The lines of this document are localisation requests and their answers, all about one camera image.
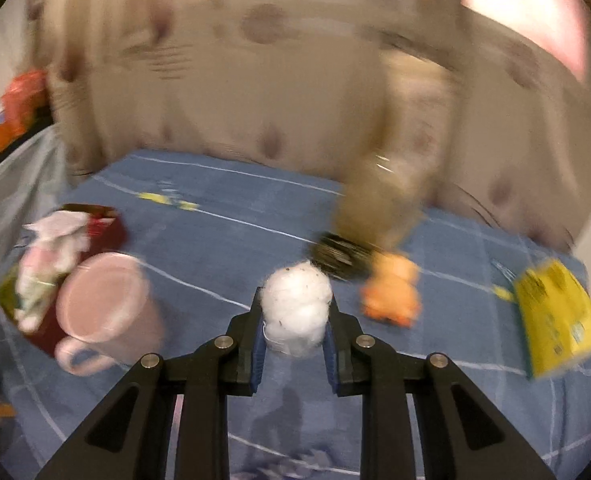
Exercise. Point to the brown paper bag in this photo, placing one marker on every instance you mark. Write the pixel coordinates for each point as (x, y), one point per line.
(390, 175)

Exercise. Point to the yellow tissue pack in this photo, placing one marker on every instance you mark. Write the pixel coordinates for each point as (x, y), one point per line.
(555, 320)

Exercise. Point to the blue checked bedsheet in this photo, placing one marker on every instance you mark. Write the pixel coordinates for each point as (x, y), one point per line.
(215, 250)

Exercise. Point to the beige leaf print pillow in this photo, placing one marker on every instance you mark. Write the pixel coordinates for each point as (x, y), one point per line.
(515, 160)
(215, 90)

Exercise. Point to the black crumpled plastic bag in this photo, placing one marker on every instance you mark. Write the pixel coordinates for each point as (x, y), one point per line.
(338, 255)

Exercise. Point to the dark red box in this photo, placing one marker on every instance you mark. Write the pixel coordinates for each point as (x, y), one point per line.
(107, 232)

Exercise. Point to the pink mug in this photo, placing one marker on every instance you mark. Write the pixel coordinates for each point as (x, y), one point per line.
(110, 310)

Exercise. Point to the white crumpled paper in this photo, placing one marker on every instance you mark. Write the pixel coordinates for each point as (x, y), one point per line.
(57, 225)

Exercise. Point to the white cotton ball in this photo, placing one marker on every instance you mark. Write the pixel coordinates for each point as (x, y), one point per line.
(298, 305)

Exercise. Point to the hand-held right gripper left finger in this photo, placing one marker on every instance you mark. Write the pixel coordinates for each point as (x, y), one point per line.
(258, 360)

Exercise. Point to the grey cloth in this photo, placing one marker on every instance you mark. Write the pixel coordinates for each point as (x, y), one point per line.
(15, 180)

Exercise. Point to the orange box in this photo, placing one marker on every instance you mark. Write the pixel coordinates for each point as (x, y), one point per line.
(17, 110)

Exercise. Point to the orange plush toy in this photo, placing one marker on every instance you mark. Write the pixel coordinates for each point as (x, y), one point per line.
(393, 290)

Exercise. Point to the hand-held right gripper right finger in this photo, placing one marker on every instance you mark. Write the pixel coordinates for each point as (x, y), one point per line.
(330, 360)

